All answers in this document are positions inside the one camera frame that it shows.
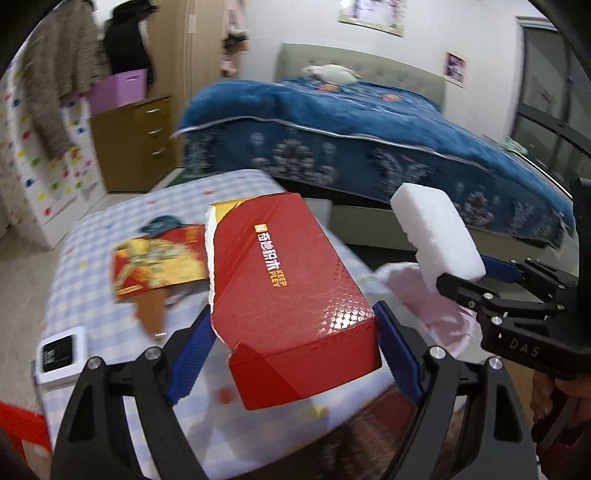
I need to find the blue floral bed blanket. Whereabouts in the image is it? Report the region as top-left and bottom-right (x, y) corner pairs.
(176, 78), (575, 247)

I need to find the operator right hand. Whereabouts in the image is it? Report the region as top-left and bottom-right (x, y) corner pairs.
(530, 372), (566, 423)

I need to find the small framed wall picture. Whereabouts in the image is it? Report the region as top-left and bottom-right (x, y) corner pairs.
(444, 51), (466, 88)

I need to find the white digital timer device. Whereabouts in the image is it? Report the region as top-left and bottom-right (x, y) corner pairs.
(35, 326), (89, 387)

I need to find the white foam block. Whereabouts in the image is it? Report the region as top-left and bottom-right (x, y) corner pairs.
(391, 183), (486, 292)

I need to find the pink lined trash bin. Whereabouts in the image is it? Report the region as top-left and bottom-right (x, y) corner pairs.
(375, 262), (489, 363)

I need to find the brown wooden drawer cabinet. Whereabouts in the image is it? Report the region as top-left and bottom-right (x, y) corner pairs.
(90, 95), (176, 193)

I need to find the white polka dot cabinet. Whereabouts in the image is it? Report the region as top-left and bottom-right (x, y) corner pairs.
(1, 49), (106, 250)

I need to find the wall poster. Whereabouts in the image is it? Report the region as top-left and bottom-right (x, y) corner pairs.
(339, 0), (407, 37)

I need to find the red yellow snack bag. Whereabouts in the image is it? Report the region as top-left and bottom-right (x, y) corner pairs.
(111, 224), (208, 337)

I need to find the brown fuzzy hanging coat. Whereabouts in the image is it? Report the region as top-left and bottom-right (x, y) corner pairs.
(22, 1), (110, 159)

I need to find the red cardboard box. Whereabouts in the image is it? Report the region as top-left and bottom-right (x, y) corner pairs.
(205, 192), (382, 410)

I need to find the purple plastic storage box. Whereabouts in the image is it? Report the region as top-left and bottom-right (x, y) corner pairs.
(86, 69), (147, 115)

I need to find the checkered blue white tablecloth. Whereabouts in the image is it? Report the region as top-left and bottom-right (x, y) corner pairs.
(45, 170), (394, 479)

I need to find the dark window frame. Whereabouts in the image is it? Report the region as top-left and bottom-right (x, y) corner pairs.
(511, 17), (590, 189)

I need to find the black hanging coat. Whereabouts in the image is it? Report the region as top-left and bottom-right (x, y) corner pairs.
(102, 0), (158, 86)

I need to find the white pillow on bed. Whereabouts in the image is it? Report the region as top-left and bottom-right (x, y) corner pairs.
(301, 64), (361, 86)

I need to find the teal snack wrapper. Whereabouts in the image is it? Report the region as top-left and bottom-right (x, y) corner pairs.
(139, 215), (185, 238)

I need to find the wooden wardrobe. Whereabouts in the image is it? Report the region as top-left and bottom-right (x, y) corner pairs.
(147, 0), (250, 167)

